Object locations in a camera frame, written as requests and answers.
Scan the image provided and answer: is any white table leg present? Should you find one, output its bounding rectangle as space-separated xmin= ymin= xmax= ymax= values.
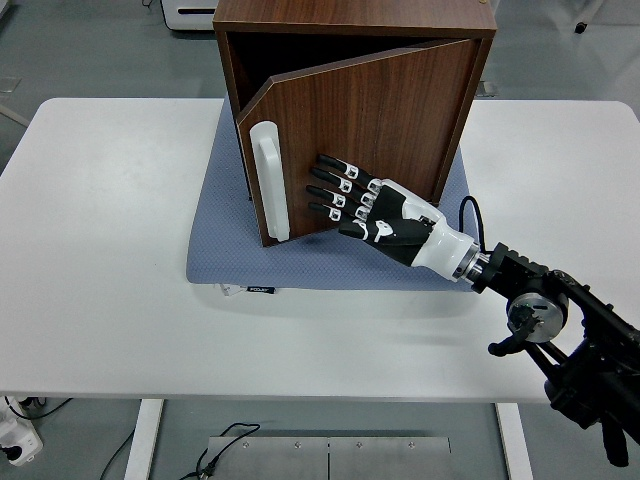
xmin=496 ymin=402 xmax=534 ymax=480
xmin=123 ymin=399 xmax=165 ymax=480

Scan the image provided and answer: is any black power strip cable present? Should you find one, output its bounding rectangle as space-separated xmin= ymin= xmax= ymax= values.
xmin=4 ymin=395 xmax=74 ymax=419

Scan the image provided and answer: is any white appliance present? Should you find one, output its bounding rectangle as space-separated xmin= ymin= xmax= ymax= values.
xmin=163 ymin=0 xmax=224 ymax=34

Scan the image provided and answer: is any grey metal plate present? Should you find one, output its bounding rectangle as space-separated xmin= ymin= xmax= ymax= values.
xmin=328 ymin=436 xmax=452 ymax=480
xmin=207 ymin=435 xmax=330 ymax=480

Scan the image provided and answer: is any white power strip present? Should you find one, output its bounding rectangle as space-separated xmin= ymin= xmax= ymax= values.
xmin=0 ymin=407 xmax=45 ymax=467

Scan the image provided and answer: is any blue-grey mat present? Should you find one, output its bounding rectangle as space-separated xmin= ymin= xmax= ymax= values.
xmin=186 ymin=99 xmax=477 ymax=292

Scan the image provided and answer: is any grey metal bar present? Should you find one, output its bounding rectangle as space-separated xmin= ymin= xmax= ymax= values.
xmin=0 ymin=102 xmax=29 ymax=128

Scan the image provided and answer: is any brown wooden cabinet door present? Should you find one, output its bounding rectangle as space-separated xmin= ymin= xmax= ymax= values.
xmin=235 ymin=38 xmax=484 ymax=249

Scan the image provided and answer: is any black cable with plug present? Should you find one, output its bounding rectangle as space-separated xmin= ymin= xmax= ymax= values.
xmin=174 ymin=422 xmax=262 ymax=480

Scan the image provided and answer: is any white door handle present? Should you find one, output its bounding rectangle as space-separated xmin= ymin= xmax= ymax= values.
xmin=248 ymin=119 xmax=291 ymax=243

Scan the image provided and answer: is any brown wooden cabinet body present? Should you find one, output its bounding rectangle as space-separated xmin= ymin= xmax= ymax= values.
xmin=212 ymin=0 xmax=498 ymax=209

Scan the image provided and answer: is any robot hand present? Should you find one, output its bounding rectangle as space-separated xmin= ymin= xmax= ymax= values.
xmin=305 ymin=153 xmax=475 ymax=284

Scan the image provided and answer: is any thin black cable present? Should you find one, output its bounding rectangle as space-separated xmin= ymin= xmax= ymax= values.
xmin=99 ymin=423 xmax=145 ymax=480

